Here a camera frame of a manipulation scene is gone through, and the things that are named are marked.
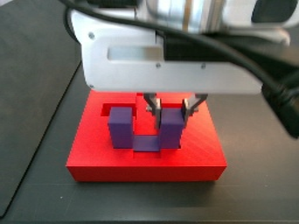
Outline red puzzle board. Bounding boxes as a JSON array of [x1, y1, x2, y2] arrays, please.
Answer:
[[67, 91, 227, 182]]

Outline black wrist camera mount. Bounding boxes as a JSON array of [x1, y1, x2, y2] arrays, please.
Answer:
[[163, 34, 299, 67]]

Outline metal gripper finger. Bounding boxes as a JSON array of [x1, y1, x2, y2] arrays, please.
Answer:
[[182, 94, 208, 123]]

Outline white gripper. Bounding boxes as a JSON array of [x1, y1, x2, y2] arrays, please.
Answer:
[[71, 11, 262, 129]]

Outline black cable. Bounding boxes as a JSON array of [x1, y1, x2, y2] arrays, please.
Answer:
[[57, 0, 299, 139]]

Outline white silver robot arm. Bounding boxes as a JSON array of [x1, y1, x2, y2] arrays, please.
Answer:
[[61, 0, 299, 137]]

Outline purple U-shaped block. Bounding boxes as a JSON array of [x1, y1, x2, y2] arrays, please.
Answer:
[[107, 107, 184, 152]]

